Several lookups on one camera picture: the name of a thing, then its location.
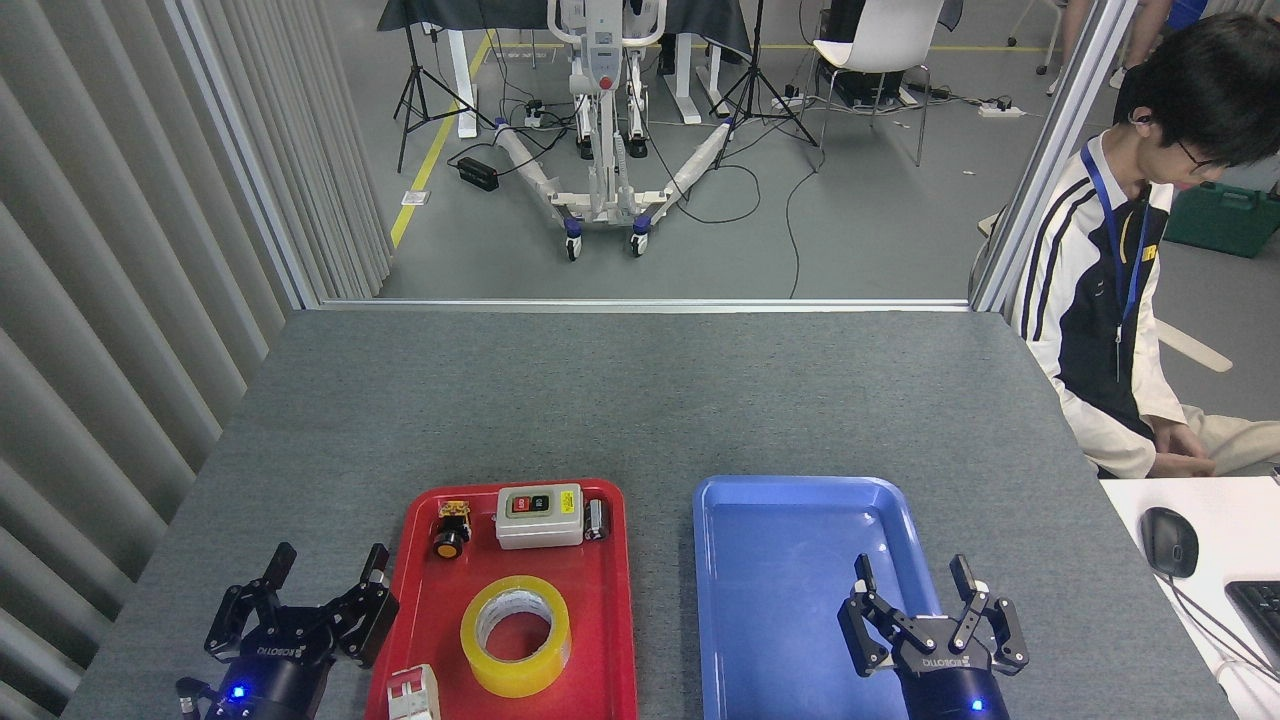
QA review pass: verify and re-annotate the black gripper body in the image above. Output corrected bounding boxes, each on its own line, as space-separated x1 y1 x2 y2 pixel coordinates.
893 615 1011 720
200 615 337 720

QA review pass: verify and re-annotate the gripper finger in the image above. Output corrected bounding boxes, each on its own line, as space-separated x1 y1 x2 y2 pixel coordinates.
838 553 926 678
310 543 399 669
950 553 1031 675
205 543 298 662

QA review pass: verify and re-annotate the yellow tape roll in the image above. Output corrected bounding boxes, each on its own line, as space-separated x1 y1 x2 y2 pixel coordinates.
460 575 572 699

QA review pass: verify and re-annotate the person's right hand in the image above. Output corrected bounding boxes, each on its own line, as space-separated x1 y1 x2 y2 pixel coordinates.
1150 423 1217 479

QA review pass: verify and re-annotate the white red circuit breaker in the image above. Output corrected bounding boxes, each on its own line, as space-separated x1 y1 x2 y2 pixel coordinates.
386 664 442 720

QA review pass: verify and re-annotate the blue plastic tray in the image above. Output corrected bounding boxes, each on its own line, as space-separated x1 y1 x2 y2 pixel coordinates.
693 475 973 720

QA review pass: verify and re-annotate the yellow push button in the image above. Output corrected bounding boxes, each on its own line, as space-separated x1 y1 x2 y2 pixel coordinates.
431 500 473 560

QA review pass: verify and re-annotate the black computer mouse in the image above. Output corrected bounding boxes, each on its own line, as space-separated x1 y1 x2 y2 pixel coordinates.
1140 507 1200 579

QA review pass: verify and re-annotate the red plastic tray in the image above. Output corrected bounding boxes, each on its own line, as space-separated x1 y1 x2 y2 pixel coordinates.
365 478 639 720

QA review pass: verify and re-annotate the black keyboard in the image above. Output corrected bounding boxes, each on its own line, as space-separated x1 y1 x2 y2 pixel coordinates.
1225 580 1280 669

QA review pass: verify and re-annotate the white desk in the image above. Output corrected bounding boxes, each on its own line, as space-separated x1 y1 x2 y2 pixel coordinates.
1100 476 1280 720

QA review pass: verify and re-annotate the person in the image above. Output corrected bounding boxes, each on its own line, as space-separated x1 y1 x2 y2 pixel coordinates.
1010 12 1280 479
1045 0 1173 97

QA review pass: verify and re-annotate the green box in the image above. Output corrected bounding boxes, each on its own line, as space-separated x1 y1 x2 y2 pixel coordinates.
1163 183 1280 259

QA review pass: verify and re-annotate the black tripod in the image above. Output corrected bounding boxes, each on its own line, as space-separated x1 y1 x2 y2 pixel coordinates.
393 20 496 173
710 0 821 169

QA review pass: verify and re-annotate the white chair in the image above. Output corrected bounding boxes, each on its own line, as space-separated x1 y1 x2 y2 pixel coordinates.
805 0 946 168

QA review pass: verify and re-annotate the white stand on wheels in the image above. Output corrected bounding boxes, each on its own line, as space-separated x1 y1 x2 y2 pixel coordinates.
492 0 736 263

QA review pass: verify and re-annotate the black mouse cable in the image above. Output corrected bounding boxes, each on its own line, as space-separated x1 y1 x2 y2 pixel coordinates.
1165 575 1280 683

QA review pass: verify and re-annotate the white two-button switch box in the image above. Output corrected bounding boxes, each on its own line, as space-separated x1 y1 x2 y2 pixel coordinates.
495 484 585 550

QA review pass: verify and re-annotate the white cable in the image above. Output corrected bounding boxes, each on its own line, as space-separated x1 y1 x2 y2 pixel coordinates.
1215 660 1280 720

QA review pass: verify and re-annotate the silver rail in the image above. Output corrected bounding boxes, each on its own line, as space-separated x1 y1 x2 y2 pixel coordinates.
318 297 976 313

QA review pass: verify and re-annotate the black floor cable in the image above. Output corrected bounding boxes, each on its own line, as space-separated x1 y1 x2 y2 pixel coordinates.
784 150 823 299

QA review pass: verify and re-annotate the blue lanyard with badge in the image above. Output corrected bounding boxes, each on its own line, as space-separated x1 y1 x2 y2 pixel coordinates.
1080 140 1153 383

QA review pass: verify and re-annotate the silver post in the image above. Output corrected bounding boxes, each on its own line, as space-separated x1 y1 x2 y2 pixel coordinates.
970 0 1141 313
165 0 321 311

